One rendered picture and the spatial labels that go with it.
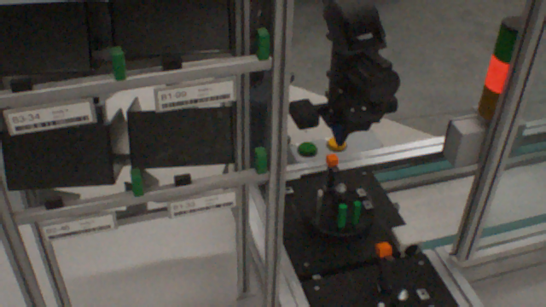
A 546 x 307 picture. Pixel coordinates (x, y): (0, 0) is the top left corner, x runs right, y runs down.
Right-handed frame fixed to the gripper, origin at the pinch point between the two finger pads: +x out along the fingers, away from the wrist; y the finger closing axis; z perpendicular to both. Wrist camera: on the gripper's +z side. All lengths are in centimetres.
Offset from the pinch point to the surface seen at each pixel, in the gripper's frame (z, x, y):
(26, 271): 24, -8, -53
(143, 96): -65, 29, -28
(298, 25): -250, 117, 89
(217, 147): 19.6, -17.5, -26.8
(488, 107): 16.5, -12.8, 16.4
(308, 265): 13.3, 18.1, -10.3
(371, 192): -0.8, 18.4, 8.9
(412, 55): -194, 117, 142
